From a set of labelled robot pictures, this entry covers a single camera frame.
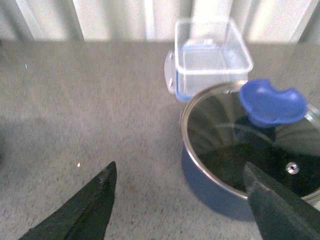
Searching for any blue saucepan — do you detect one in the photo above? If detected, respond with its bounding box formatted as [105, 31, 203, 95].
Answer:
[180, 142, 258, 222]

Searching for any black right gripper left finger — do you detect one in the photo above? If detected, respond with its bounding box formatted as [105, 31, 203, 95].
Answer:
[20, 161, 117, 240]

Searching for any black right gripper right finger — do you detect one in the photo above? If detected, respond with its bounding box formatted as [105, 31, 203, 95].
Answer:
[243, 162, 320, 240]

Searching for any clear plastic container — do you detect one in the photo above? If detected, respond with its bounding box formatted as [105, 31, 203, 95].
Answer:
[164, 16, 254, 102]

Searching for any glass lid with blue knob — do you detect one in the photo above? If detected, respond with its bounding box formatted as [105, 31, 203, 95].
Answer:
[181, 81, 320, 205]

